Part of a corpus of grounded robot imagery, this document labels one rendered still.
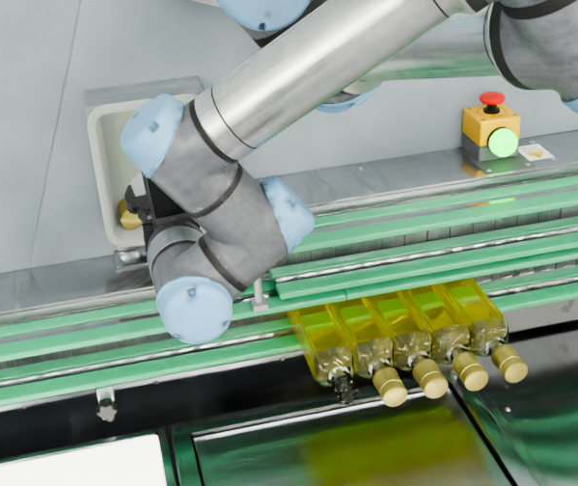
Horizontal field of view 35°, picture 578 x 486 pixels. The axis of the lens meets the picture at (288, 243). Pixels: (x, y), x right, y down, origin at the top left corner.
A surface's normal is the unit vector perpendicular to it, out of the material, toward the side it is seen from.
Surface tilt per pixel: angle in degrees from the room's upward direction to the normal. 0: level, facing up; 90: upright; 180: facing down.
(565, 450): 91
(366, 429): 90
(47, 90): 0
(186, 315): 1
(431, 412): 90
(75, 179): 0
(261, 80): 48
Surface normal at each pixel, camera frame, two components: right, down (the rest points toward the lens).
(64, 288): -0.06, -0.87
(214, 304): 0.23, 0.45
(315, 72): -0.13, 0.45
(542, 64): -0.62, 0.74
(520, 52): -0.76, 0.47
